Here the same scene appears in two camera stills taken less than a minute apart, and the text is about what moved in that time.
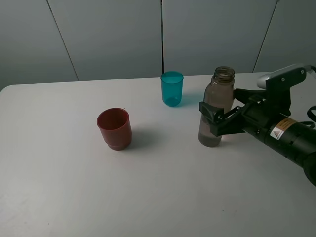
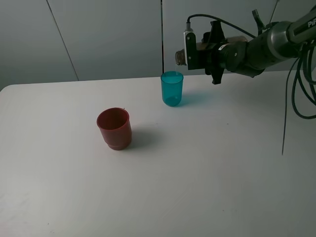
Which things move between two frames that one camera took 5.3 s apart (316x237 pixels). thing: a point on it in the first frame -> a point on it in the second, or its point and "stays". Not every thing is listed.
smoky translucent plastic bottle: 219,93 -> 180,53
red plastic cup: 115,126 stays
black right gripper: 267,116 -> 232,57
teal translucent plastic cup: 172,85 stays
